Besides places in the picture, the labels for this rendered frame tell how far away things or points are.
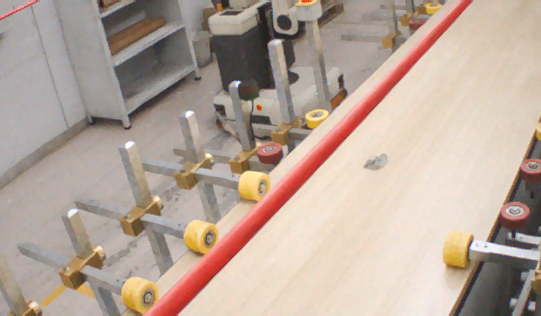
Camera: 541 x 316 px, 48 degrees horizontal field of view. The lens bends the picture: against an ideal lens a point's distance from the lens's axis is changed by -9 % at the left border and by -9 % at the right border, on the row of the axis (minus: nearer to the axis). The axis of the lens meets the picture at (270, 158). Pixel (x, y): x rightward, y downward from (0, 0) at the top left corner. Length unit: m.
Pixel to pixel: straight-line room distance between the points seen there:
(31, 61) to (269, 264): 3.42
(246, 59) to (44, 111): 1.64
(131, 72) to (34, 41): 1.04
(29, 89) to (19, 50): 0.30
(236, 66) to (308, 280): 2.67
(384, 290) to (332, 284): 0.13
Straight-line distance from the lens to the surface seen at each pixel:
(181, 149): 2.34
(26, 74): 4.74
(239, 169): 2.16
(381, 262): 1.56
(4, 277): 1.56
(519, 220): 1.67
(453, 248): 1.48
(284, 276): 1.57
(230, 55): 4.06
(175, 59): 5.49
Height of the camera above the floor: 1.88
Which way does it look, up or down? 28 degrees down
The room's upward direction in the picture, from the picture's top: 12 degrees counter-clockwise
